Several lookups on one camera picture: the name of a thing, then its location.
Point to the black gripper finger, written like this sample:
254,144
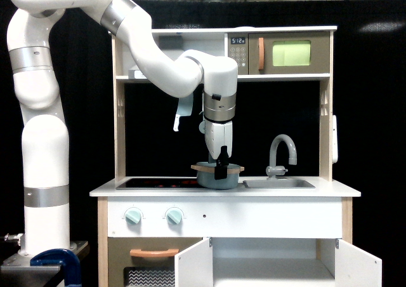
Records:
222,162

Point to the grey toy sink basin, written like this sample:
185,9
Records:
278,184

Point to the toy microwave with orange handle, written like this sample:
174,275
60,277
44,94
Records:
270,53

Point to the toy oven door orange handle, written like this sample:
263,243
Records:
119,253

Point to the right teal stove knob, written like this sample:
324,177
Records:
174,216

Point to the grey-blue pot with wooden rim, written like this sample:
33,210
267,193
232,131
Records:
213,177

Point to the grey toy range hood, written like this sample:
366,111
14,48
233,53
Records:
172,46

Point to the black toy stovetop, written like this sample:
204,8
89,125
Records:
160,183

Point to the white side hook panel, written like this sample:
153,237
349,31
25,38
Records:
334,140

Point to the right white cabinet door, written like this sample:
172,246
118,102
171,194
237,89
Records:
356,267

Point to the teal stove knob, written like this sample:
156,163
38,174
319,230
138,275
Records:
174,216
133,216

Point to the blue c-clamp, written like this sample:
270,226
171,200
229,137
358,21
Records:
65,258

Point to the left teal stove knob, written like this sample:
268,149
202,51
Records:
133,216

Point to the white wooden toy kitchen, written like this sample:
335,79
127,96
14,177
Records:
260,237

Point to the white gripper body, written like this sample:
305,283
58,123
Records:
219,139

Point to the white cabinet door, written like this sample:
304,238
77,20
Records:
193,266
356,267

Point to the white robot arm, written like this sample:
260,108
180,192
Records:
47,81

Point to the left white cabinet door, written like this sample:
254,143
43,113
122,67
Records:
193,266

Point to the toy cleaver knife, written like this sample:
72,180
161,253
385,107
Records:
185,106

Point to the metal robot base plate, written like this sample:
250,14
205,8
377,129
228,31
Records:
20,261

